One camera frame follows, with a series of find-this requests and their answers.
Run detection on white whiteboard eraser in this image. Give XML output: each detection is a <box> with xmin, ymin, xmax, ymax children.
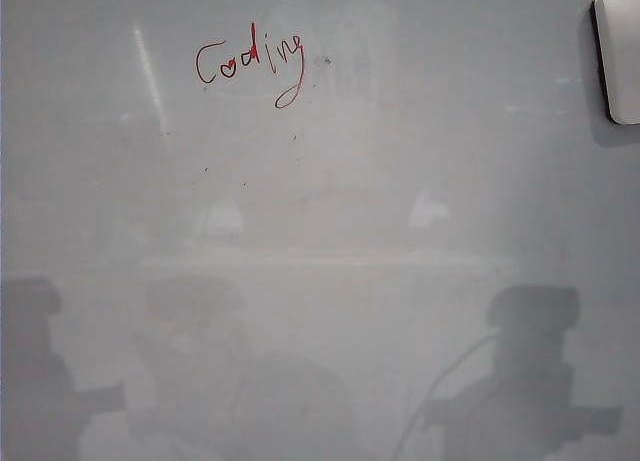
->
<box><xmin>592</xmin><ymin>0</ymin><xmax>640</xmax><ymax>126</ymax></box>

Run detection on white glossy whiteboard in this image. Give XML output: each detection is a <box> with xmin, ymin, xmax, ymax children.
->
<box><xmin>0</xmin><ymin>0</ymin><xmax>640</xmax><ymax>461</ymax></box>

